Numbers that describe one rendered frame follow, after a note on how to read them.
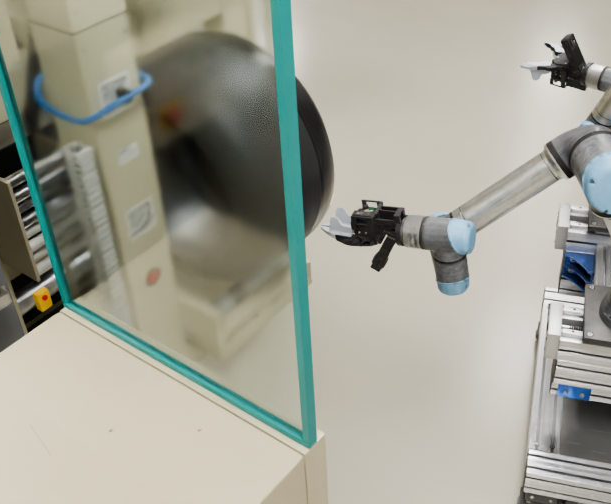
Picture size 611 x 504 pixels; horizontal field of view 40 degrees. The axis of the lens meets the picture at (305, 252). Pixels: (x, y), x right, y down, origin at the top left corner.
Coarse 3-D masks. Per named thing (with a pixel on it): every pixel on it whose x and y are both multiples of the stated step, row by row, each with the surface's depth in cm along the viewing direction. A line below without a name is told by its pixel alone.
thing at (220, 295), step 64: (0, 0) 113; (64, 0) 104; (128, 0) 96; (192, 0) 90; (256, 0) 84; (0, 64) 121; (64, 64) 111; (128, 64) 103; (192, 64) 95; (256, 64) 89; (64, 128) 120; (128, 128) 110; (192, 128) 101; (256, 128) 94; (64, 192) 129; (128, 192) 118; (192, 192) 108; (256, 192) 100; (64, 256) 141; (128, 256) 127; (192, 256) 116; (256, 256) 107; (128, 320) 138; (192, 320) 125; (256, 320) 114; (256, 384) 123
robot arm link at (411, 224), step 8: (408, 216) 188; (416, 216) 188; (424, 216) 188; (408, 224) 187; (416, 224) 186; (408, 232) 186; (416, 232) 186; (408, 240) 187; (416, 240) 186; (416, 248) 189
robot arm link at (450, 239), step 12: (420, 228) 185; (432, 228) 184; (444, 228) 183; (456, 228) 182; (468, 228) 182; (420, 240) 186; (432, 240) 184; (444, 240) 183; (456, 240) 182; (468, 240) 181; (444, 252) 185; (456, 252) 184; (468, 252) 183
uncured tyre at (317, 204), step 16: (304, 96) 188; (304, 112) 187; (304, 128) 186; (320, 128) 190; (304, 144) 186; (320, 144) 190; (304, 160) 186; (320, 160) 190; (304, 176) 187; (320, 176) 192; (304, 192) 189; (320, 192) 194; (304, 208) 191; (320, 208) 198; (304, 224) 195
